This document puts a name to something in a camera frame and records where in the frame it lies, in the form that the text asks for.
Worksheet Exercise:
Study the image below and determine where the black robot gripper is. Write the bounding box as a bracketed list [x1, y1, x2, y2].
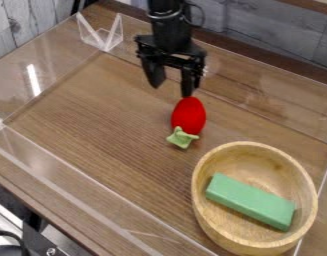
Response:
[134, 35, 208, 97]

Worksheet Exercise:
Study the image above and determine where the green rectangular block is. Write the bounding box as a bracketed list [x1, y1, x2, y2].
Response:
[205, 173, 297, 232]

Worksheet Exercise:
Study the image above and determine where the red plush strawberry fruit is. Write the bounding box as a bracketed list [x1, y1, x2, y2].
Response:
[168, 97, 206, 149]

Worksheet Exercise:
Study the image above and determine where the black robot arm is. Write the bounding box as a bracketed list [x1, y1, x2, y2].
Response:
[134, 0, 208, 97]

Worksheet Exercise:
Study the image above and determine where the black metal stand bracket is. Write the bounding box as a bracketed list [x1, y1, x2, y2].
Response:
[23, 213, 61, 256]

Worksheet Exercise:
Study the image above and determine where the clear acrylic enclosure wall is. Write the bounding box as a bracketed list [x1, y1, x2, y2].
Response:
[0, 9, 327, 256]

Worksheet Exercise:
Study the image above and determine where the light wooden bowl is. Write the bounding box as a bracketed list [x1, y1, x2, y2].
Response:
[192, 141, 319, 256]

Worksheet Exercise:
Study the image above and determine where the black cable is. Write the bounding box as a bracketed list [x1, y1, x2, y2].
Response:
[0, 229, 30, 256]

